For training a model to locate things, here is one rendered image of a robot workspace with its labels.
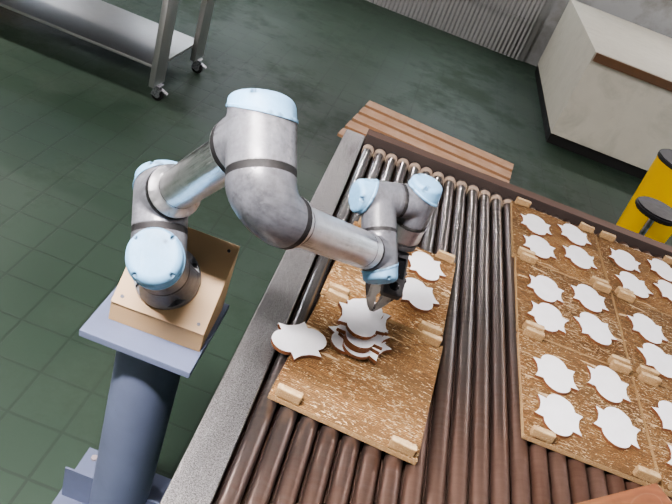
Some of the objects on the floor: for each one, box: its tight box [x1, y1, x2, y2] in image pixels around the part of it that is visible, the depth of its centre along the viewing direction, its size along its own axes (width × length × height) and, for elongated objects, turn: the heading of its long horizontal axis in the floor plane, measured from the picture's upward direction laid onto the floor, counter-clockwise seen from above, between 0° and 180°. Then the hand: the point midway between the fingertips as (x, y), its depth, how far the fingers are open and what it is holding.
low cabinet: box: [535, 0, 672, 180], centre depth 689 cm, size 191×236×90 cm
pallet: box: [337, 101, 514, 183], centre depth 495 cm, size 127×87×12 cm
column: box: [52, 285, 229, 504], centre depth 186 cm, size 38×38×87 cm
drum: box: [616, 149, 672, 243], centre depth 488 cm, size 43×42×67 cm
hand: (373, 308), depth 161 cm, fingers closed
